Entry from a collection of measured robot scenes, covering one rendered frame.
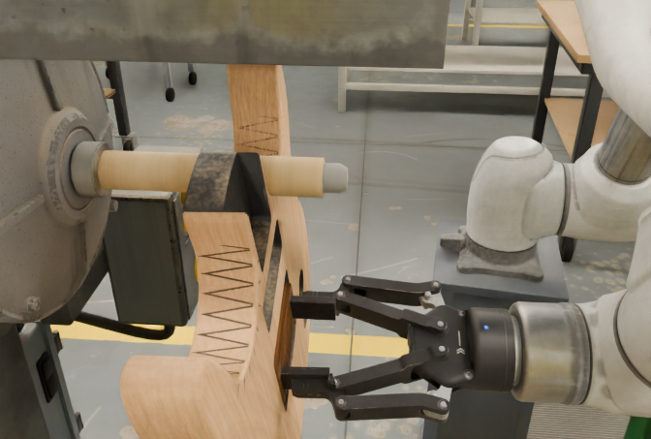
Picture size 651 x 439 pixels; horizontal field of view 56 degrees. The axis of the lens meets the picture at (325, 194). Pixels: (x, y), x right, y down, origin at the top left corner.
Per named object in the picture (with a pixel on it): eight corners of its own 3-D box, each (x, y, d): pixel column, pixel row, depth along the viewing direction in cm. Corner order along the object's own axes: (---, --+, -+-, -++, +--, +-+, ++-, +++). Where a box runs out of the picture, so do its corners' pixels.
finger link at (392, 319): (444, 333, 56) (449, 321, 56) (331, 292, 59) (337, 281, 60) (439, 355, 58) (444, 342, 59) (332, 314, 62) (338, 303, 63)
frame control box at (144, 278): (8, 378, 83) (-47, 211, 71) (77, 284, 101) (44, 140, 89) (185, 390, 81) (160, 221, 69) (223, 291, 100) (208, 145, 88)
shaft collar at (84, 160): (77, 130, 50) (99, 158, 54) (63, 180, 48) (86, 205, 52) (102, 131, 49) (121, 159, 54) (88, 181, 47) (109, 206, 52)
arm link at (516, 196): (463, 211, 144) (474, 124, 134) (543, 219, 141) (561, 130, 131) (464, 248, 130) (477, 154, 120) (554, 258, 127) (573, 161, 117)
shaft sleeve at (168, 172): (103, 142, 50) (117, 162, 53) (94, 177, 48) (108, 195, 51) (324, 150, 48) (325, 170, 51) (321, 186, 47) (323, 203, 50)
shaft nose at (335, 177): (324, 157, 49) (325, 172, 51) (322, 184, 48) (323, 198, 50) (349, 158, 48) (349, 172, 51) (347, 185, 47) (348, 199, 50)
